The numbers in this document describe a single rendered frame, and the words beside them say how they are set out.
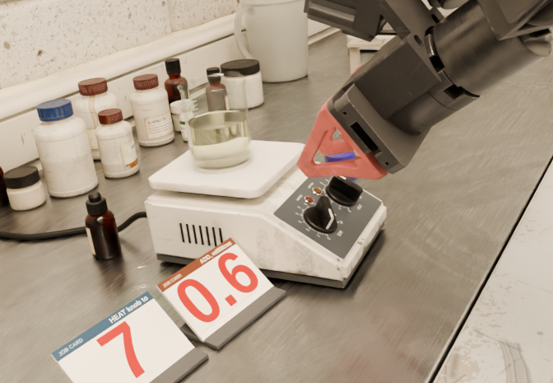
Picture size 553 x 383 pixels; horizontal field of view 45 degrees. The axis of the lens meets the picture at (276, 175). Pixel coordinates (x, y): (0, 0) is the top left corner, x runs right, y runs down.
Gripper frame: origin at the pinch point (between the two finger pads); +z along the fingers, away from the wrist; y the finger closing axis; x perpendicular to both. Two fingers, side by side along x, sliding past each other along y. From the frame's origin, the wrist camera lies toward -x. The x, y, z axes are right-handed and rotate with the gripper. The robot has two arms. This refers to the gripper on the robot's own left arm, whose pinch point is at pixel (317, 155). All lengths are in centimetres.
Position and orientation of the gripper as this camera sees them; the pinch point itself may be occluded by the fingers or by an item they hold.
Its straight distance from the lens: 54.4
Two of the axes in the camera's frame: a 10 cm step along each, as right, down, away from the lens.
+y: -4.5, 5.1, -7.3
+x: 6.5, 7.5, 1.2
